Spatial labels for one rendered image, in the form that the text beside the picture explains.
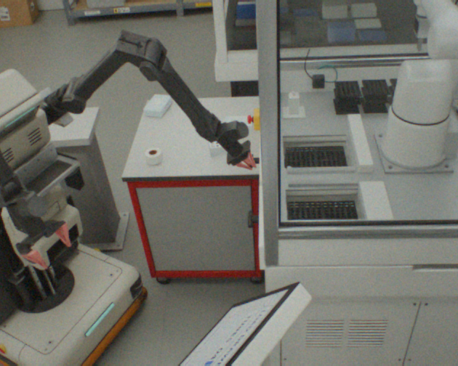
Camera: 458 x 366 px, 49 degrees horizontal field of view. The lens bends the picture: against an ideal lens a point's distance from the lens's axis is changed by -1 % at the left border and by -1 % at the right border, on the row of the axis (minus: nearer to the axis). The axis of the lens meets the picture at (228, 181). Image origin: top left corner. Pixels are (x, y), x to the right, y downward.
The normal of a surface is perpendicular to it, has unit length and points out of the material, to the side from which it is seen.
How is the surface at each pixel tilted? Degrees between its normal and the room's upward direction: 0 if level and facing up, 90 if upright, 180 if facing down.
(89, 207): 90
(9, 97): 42
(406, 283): 90
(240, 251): 90
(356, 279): 90
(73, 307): 0
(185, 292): 0
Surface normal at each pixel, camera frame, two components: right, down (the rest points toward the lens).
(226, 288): -0.07, -0.76
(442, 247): -0.05, 0.64
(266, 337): 0.45, -0.36
